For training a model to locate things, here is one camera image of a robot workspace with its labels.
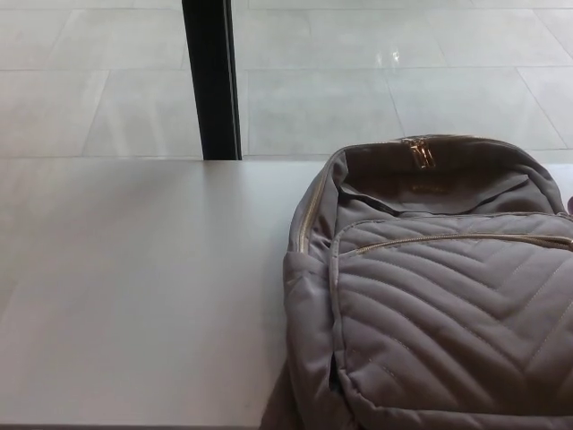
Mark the grey quilted backpack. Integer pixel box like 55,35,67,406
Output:
258,132,573,430

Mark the black window frame post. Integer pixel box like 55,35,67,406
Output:
181,0,244,161

